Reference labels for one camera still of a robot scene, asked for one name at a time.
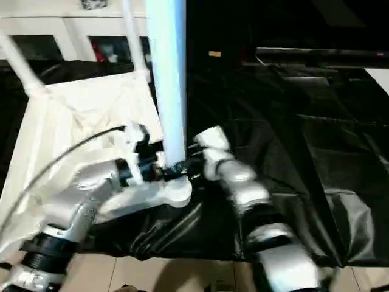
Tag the white plastic table top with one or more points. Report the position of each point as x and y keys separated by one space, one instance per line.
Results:
x=79 y=121

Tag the white plastic table leg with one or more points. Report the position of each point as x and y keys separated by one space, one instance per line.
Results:
x=167 y=79
x=135 y=39
x=21 y=64

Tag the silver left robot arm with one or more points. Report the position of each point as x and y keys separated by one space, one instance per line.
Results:
x=79 y=201

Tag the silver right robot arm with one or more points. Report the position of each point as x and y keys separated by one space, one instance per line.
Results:
x=255 y=207

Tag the black work mat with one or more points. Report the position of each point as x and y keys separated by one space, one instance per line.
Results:
x=304 y=152

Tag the small tan box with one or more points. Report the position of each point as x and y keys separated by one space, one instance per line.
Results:
x=214 y=53

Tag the white glass-door cabinet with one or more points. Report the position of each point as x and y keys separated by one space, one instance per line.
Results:
x=61 y=27

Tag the small grey bundle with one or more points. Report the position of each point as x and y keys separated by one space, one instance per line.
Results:
x=95 y=3

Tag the black side table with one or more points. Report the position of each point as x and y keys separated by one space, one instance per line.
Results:
x=322 y=53

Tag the white paper sheet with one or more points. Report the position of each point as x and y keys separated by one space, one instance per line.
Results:
x=380 y=79

